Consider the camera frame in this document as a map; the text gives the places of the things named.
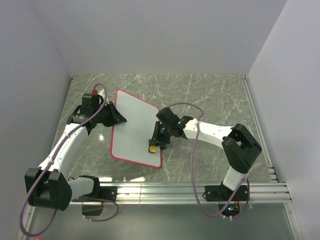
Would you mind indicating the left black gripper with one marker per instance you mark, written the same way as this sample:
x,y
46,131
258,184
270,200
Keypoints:
x,y
117,118

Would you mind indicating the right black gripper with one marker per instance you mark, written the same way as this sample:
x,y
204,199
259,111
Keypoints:
x,y
156,140

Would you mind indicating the yellow bone shaped eraser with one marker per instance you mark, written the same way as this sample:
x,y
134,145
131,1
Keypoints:
x,y
152,149

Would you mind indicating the pink framed whiteboard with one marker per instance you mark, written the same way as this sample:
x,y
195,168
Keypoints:
x,y
130,140

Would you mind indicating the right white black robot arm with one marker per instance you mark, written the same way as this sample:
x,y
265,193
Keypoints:
x,y
239,145

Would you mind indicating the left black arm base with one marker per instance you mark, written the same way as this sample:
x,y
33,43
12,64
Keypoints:
x,y
103,193

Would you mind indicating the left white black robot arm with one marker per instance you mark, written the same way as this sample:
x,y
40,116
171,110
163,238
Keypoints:
x,y
47,185

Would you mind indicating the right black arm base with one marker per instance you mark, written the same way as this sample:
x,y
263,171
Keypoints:
x,y
220,193

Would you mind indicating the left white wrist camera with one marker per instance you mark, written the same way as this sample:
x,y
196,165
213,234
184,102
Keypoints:
x,y
100,93

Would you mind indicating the right side aluminium rail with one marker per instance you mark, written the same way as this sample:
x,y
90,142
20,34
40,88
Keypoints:
x,y
270,166

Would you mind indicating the aluminium mounting rail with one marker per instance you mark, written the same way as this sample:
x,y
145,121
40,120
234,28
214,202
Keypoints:
x,y
142,193

